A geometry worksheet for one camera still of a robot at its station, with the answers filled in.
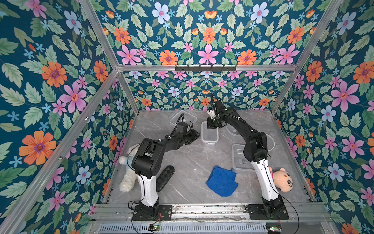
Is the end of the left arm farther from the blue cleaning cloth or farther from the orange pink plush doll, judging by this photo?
the orange pink plush doll

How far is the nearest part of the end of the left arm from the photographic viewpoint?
78 centimetres

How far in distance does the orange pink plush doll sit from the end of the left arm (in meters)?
0.51

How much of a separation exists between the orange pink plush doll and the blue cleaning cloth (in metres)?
0.22

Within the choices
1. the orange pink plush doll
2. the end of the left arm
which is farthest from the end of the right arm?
the orange pink plush doll

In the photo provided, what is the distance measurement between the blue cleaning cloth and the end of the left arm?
24 cm

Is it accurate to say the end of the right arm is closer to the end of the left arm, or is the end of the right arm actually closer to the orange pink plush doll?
the end of the left arm

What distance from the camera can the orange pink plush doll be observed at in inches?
30.6

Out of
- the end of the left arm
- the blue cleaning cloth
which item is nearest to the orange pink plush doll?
the blue cleaning cloth

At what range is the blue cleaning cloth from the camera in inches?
31.7
